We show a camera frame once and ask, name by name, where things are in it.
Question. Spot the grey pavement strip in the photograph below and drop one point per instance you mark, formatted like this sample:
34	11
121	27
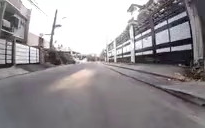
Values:
3	72
190	90

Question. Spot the white panel fence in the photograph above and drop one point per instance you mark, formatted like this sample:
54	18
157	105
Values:
21	53

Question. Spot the utility pole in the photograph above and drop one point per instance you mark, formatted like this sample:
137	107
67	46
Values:
53	30

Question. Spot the wall with white panels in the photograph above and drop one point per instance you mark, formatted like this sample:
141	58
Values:
176	33

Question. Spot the grey concrete road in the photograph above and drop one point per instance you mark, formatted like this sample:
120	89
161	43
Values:
90	96

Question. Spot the grey building with balconies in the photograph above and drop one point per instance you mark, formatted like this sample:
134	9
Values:
13	16

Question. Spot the bushes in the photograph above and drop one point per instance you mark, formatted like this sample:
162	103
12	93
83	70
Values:
58	57

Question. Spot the pile of debris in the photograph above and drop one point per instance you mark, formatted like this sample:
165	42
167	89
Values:
196	74

